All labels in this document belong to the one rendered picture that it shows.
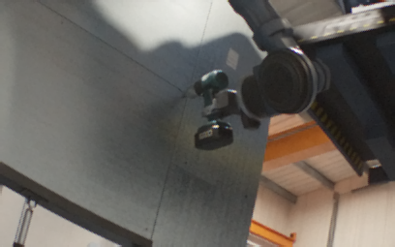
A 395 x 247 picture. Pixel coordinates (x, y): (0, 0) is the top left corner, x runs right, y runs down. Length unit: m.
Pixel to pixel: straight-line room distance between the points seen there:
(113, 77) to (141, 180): 0.33
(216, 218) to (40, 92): 0.74
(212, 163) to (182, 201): 0.20
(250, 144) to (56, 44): 0.83
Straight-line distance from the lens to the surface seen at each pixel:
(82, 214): 1.56
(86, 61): 1.70
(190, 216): 1.79
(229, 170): 1.95
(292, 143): 10.58
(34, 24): 1.66
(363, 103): 1.82
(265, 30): 1.50
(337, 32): 1.64
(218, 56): 2.07
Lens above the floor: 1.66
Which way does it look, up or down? 28 degrees up
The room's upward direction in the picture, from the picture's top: 14 degrees clockwise
